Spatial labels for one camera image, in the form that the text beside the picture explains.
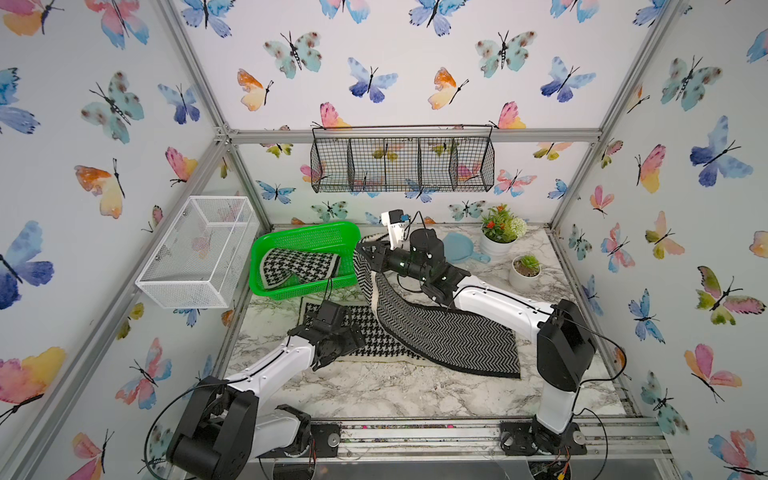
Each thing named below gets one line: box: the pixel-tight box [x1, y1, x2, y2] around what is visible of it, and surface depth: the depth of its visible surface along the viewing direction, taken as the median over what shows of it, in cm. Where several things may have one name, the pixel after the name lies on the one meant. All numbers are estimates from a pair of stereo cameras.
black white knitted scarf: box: [260, 248, 340, 289], surface depth 98 cm
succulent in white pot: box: [509, 254, 542, 292], surface depth 99 cm
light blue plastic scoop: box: [442, 232, 491, 264], surface depth 116 cm
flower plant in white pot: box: [480, 204, 527, 256], surface depth 103 cm
